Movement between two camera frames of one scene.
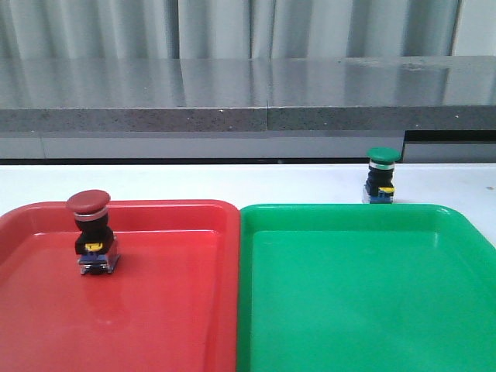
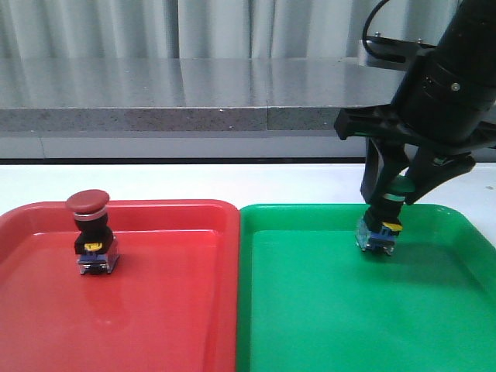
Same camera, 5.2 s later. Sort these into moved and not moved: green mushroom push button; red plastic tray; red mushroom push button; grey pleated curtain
Moved: green mushroom push button
Not moved: red mushroom push button; grey pleated curtain; red plastic tray
